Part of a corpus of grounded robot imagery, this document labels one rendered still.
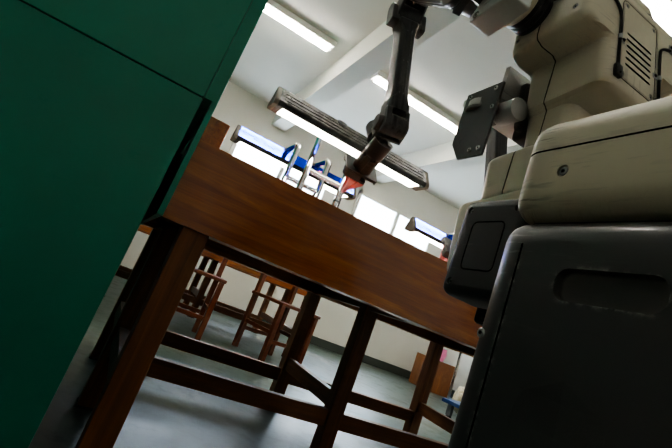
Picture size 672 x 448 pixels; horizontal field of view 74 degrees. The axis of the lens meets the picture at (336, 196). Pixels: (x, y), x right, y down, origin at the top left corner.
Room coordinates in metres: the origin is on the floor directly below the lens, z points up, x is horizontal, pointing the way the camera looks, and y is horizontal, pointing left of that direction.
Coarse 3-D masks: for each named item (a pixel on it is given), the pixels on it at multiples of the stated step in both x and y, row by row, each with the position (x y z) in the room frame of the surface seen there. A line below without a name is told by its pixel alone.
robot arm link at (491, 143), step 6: (492, 132) 1.29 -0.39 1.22; (498, 132) 1.27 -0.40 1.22; (492, 138) 1.28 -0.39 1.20; (498, 138) 1.27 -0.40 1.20; (504, 138) 1.27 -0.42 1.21; (486, 144) 1.31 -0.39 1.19; (492, 144) 1.28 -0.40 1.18; (498, 144) 1.26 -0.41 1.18; (504, 144) 1.27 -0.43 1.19; (486, 150) 1.30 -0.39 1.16; (492, 150) 1.27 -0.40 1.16; (498, 150) 1.26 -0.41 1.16; (504, 150) 1.27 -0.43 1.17; (486, 156) 1.30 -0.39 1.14; (492, 156) 1.27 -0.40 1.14; (498, 156) 1.26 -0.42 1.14; (486, 162) 1.29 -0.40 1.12; (486, 168) 1.29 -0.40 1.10
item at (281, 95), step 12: (276, 96) 1.28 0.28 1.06; (288, 96) 1.31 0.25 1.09; (276, 108) 1.31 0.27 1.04; (288, 108) 1.29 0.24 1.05; (300, 108) 1.31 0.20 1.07; (312, 108) 1.34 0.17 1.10; (312, 120) 1.32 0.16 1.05; (324, 120) 1.35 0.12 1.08; (336, 120) 1.38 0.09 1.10; (336, 132) 1.36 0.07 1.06; (348, 132) 1.39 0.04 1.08; (348, 144) 1.38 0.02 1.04; (360, 144) 1.39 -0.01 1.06; (396, 156) 1.47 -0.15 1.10; (396, 168) 1.45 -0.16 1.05; (408, 168) 1.48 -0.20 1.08; (420, 168) 1.52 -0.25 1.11; (420, 180) 1.49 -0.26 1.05
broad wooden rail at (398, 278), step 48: (192, 192) 0.96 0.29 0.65; (240, 192) 0.99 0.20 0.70; (288, 192) 1.03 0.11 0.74; (240, 240) 1.01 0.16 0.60; (288, 240) 1.05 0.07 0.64; (336, 240) 1.09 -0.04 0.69; (384, 240) 1.14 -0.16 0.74; (336, 288) 1.11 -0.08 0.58; (384, 288) 1.15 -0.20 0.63; (432, 288) 1.21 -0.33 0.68
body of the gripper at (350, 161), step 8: (344, 160) 1.18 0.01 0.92; (352, 160) 1.18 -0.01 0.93; (360, 160) 1.15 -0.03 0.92; (368, 160) 1.13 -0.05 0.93; (344, 168) 1.16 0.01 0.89; (352, 168) 1.16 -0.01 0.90; (360, 168) 1.16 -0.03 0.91; (368, 168) 1.15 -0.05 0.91; (368, 176) 1.18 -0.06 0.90; (376, 176) 1.20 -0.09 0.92
